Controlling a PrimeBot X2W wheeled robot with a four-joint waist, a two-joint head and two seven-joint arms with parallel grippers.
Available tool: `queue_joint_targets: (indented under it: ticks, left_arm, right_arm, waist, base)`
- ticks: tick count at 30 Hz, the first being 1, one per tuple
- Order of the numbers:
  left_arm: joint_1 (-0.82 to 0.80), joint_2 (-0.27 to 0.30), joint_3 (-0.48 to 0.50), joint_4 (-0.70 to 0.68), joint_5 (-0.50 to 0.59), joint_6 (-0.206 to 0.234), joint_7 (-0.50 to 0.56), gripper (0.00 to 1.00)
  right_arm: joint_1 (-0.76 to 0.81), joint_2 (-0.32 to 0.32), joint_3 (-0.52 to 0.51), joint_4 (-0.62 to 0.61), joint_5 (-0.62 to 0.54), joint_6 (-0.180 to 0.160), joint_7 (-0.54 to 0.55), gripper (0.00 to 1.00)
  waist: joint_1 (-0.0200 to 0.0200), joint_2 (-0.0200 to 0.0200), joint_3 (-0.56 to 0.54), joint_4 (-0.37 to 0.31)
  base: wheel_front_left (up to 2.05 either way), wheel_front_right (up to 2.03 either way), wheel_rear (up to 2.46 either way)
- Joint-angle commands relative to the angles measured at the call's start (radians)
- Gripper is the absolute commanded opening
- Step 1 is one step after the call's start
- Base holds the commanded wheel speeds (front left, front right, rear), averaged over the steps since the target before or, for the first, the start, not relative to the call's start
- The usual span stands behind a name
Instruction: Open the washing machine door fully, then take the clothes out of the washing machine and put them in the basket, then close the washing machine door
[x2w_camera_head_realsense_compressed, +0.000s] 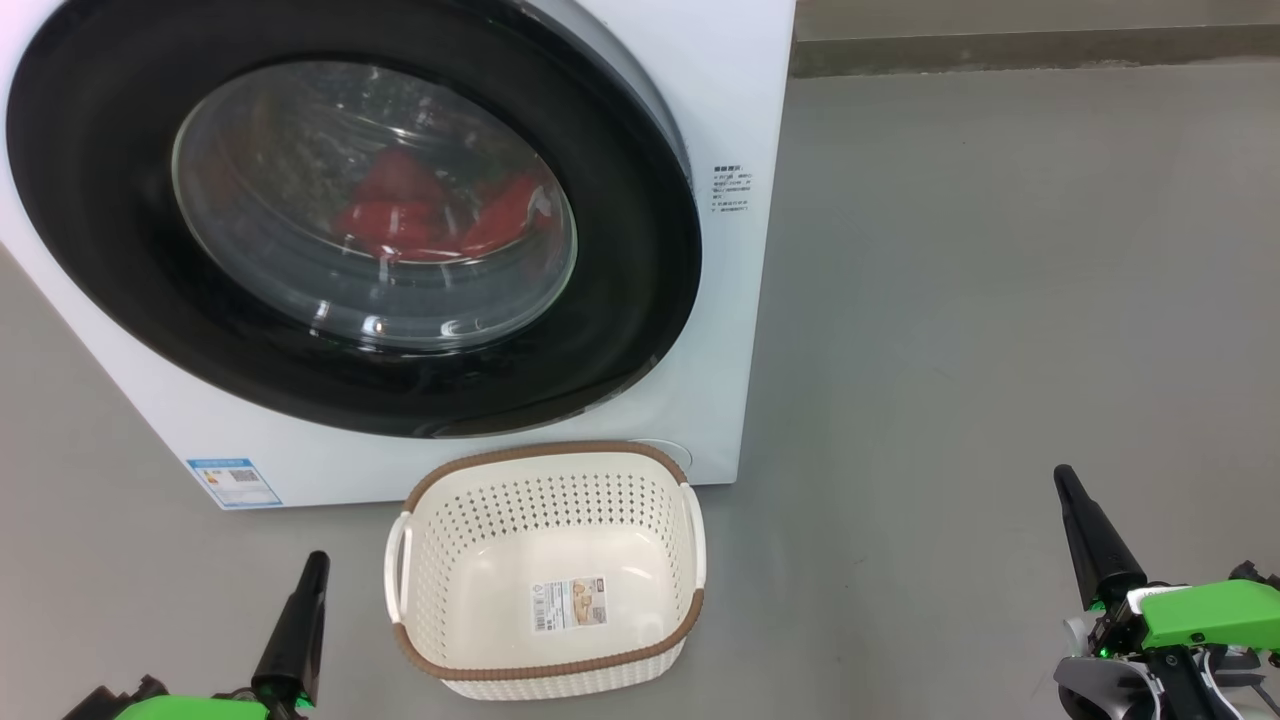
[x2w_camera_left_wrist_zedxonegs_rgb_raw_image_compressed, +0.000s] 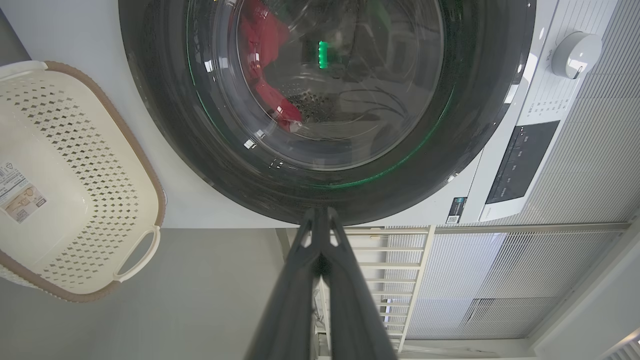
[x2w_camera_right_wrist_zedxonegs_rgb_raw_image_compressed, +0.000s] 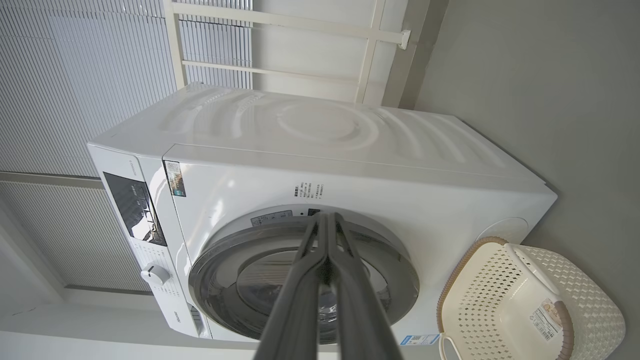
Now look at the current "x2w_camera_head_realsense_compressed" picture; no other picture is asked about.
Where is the blue energy label sticker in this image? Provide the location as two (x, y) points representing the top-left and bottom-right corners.
(186, 458), (283, 509)

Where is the round white drain cover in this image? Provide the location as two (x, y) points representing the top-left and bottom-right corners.
(625, 438), (693, 483)

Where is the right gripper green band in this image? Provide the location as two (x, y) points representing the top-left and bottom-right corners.
(1053, 465), (1280, 720)

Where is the grey concrete curb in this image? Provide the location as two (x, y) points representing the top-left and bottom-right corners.
(790, 25), (1280, 79)

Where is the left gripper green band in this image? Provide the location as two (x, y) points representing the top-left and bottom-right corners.
(62, 551), (331, 720)

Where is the red clothing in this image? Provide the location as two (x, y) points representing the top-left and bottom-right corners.
(330, 148), (557, 263)

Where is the white front-load washing machine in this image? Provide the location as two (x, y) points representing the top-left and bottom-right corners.
(0, 0), (798, 511)

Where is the black round glass washer door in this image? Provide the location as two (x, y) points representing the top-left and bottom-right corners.
(5, 0), (703, 439)

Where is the cream perforated laundry basket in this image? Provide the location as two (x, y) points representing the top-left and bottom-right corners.
(384, 440), (707, 701)

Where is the printed paper label sticker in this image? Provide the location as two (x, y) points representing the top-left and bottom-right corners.
(530, 575), (609, 633)

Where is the small printed text label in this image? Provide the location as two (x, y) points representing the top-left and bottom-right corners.
(712, 165), (754, 214)

